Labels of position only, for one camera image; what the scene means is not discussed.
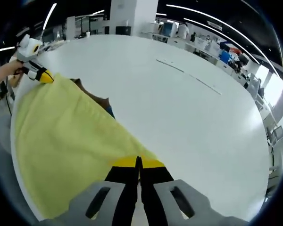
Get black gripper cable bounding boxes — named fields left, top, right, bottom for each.
left=3, top=75, right=14, bottom=117

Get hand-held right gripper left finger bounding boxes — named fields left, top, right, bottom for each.
left=68, top=156, right=139, bottom=226

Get long curved ceiling light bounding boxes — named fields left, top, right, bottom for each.
left=166, top=4, right=281, bottom=74
left=183, top=17, right=260, bottom=65

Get light blue machine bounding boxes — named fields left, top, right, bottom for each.
left=162, top=22, right=175, bottom=35

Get straight ceiling light tube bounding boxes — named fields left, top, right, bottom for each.
left=0, top=46, right=16, bottom=54
left=42, top=2, right=58, bottom=31

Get row of white cabinets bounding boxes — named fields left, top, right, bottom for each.
left=141, top=22, right=253, bottom=88

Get yellow garment grey blue sleeves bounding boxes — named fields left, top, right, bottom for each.
left=14, top=73, right=166, bottom=219

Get white square pillar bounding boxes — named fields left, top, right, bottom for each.
left=109, top=0, right=158, bottom=36

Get row of white office chairs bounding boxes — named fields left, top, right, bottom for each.
left=247, top=73, right=283, bottom=151

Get blue storage bin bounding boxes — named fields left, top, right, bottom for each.
left=220, top=51, right=231, bottom=63

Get person's left hand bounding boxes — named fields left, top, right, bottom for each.
left=8, top=60, right=24, bottom=75

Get black cabinet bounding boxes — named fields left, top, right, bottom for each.
left=115, top=25, right=132, bottom=36

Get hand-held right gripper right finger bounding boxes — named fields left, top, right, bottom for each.
left=139, top=157, right=213, bottom=226

